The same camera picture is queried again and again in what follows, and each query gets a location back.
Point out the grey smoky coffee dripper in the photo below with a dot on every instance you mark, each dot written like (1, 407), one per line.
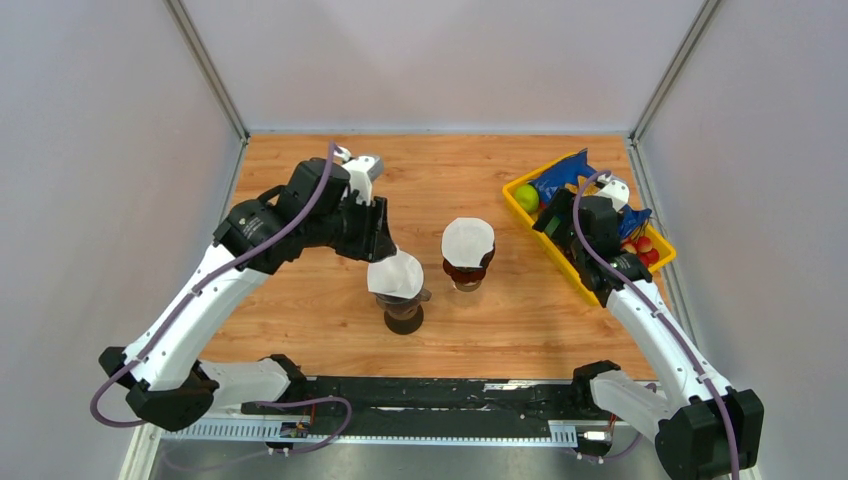
(398, 305)

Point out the blue chips bag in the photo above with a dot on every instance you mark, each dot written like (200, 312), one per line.
(567, 173)

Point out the clear glass server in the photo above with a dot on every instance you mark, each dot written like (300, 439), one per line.
(467, 285)

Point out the brown glass carafe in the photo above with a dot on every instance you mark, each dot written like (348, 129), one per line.
(407, 323)

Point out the green lime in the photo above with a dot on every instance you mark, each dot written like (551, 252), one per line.
(527, 198)

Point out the yellow plastic tray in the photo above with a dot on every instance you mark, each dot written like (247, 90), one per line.
(667, 252)

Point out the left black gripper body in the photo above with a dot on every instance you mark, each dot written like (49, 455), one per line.
(349, 229)

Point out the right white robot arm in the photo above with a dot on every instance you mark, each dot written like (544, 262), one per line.
(700, 425)

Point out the amber coffee dripper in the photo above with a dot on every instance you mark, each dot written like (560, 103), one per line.
(468, 273)

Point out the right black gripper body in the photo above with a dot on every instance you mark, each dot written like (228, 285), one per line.
(570, 242)

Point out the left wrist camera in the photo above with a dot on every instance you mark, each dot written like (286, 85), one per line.
(364, 170)

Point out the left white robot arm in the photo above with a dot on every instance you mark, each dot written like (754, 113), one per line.
(327, 203)

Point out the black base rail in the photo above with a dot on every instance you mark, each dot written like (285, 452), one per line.
(439, 407)

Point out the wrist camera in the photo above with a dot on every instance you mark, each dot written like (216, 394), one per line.
(613, 188)
(364, 170)

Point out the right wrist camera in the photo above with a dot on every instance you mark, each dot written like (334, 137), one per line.
(613, 188)

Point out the red strawberries cluster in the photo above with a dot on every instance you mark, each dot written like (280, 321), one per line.
(643, 247)

